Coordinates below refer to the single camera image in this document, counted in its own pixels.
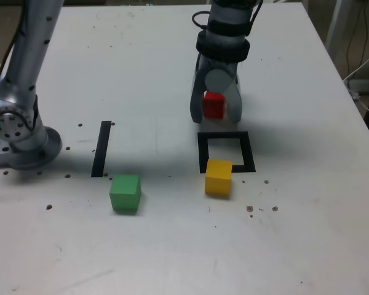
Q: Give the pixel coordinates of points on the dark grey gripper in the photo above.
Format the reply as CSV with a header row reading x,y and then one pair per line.
x,y
221,65

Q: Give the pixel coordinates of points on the red cube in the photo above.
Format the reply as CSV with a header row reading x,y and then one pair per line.
x,y
213,106

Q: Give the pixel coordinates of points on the yellow cube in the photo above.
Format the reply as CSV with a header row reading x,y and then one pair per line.
x,y
218,179

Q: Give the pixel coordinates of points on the green cube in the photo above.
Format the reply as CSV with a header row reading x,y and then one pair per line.
x,y
125,193

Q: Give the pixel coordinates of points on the black tape square outline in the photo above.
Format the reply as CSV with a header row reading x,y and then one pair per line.
x,y
203,150

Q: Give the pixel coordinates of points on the black tape strip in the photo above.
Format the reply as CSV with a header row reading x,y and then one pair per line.
x,y
101,150

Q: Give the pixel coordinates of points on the white metal post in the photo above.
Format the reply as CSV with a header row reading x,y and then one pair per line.
x,y
333,24

